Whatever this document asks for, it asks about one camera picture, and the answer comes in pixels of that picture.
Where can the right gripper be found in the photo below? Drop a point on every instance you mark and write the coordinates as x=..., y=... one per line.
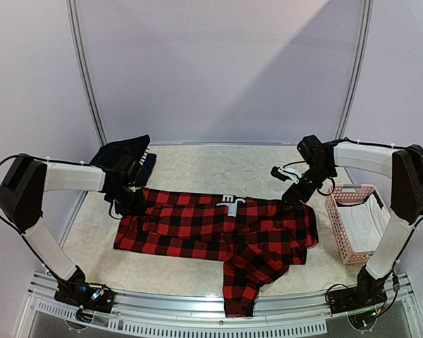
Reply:
x=292, y=196

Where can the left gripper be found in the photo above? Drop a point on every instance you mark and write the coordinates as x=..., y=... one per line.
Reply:
x=137, y=208

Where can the red black plaid shirt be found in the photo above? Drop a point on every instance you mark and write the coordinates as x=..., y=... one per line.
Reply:
x=257, y=240

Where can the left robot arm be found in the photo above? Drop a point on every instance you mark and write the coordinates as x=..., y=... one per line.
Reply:
x=26, y=190

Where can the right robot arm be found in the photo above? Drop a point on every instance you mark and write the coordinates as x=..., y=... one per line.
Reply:
x=402, y=166

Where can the pink plastic laundry basket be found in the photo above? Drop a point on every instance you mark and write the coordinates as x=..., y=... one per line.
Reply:
x=348, y=194

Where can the folded navy blue garment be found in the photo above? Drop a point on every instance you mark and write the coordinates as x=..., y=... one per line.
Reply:
x=146, y=170

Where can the folded black garment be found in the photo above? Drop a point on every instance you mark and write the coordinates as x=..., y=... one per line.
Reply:
x=109, y=154

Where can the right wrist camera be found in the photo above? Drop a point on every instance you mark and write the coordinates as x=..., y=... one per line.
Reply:
x=284, y=173

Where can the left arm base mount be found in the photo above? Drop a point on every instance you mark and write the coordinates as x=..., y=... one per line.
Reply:
x=88, y=296

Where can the aluminium front rail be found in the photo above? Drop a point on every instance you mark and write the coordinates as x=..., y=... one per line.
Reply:
x=150, y=315

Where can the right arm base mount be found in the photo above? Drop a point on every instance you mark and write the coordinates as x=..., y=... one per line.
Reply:
x=342, y=298

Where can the right aluminium corner post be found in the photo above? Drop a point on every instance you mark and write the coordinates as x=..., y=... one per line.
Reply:
x=356, y=70

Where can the aluminium corner post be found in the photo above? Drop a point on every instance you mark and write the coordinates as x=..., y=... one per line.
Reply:
x=356, y=70
x=85, y=77

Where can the left aluminium corner post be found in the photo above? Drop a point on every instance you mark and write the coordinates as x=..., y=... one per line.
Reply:
x=85, y=77

